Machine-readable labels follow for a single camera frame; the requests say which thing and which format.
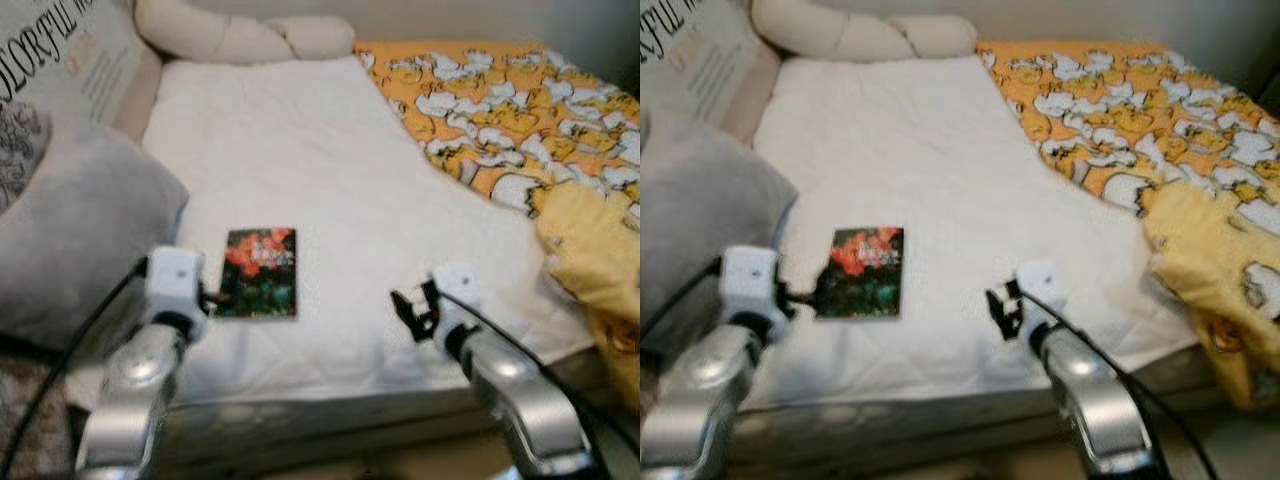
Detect grey floral patterned cushion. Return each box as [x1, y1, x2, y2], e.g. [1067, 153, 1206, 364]
[0, 100, 53, 213]

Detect yellow cartoon egg blanket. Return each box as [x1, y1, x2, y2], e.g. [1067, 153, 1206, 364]
[975, 40, 1280, 411]
[355, 40, 641, 411]

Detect brown grey patterned rug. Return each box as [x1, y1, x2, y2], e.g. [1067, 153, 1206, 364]
[0, 345, 96, 480]

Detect dark red cover book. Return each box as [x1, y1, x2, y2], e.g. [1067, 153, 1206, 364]
[815, 227, 906, 319]
[213, 228, 299, 319]

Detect white quilted mattress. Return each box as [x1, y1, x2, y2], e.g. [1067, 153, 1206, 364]
[70, 55, 613, 476]
[700, 55, 1201, 471]

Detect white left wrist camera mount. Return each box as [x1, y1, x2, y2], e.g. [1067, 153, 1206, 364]
[718, 245, 786, 321]
[143, 247, 209, 321]

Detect beige bed side rail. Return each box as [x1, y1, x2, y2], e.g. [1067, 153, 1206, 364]
[110, 50, 166, 141]
[720, 50, 786, 141]

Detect beige knotted long pillow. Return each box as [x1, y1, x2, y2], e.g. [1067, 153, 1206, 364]
[133, 0, 356, 66]
[750, 0, 978, 63]

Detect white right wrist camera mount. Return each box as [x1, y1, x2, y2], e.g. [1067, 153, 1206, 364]
[1015, 258, 1071, 331]
[430, 263, 486, 336]

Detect grey plush pillow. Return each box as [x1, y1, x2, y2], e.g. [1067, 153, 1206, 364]
[0, 110, 191, 351]
[640, 110, 801, 351]

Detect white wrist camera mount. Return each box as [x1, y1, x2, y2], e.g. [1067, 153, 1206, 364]
[143, 247, 209, 321]
[430, 263, 486, 336]
[1015, 258, 1071, 331]
[718, 245, 786, 321]

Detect white printed text cushion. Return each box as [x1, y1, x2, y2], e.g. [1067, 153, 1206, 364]
[640, 0, 771, 111]
[0, 0, 151, 126]

